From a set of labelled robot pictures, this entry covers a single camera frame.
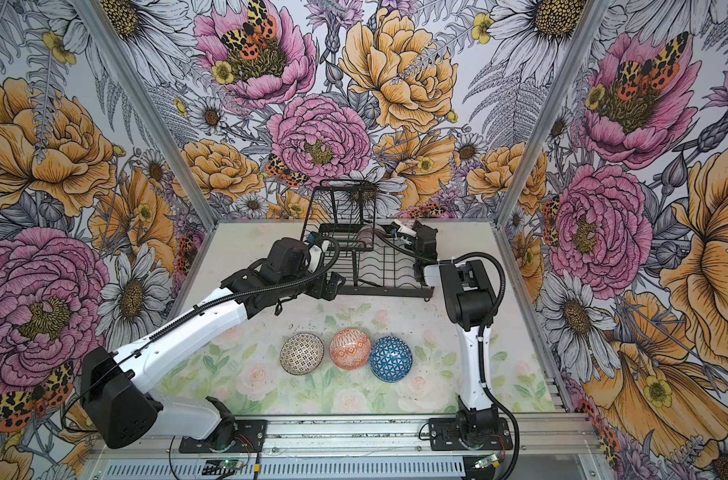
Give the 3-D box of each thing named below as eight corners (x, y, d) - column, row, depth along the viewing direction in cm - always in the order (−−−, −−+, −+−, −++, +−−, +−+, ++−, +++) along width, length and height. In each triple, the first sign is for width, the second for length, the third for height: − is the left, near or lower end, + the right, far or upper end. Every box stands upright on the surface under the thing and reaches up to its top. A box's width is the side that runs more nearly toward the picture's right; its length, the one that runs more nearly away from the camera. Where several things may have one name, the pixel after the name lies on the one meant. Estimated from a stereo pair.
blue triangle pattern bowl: (369, 383, 84) (369, 375, 79) (369, 346, 91) (369, 336, 86) (411, 384, 84) (414, 376, 79) (408, 346, 91) (410, 336, 86)
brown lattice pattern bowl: (280, 374, 85) (276, 368, 81) (287, 339, 92) (283, 332, 88) (322, 374, 85) (320, 368, 82) (326, 339, 92) (324, 332, 88)
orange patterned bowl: (329, 370, 86) (328, 364, 83) (333, 335, 93) (331, 328, 90) (370, 370, 86) (370, 364, 83) (370, 335, 93) (370, 328, 90)
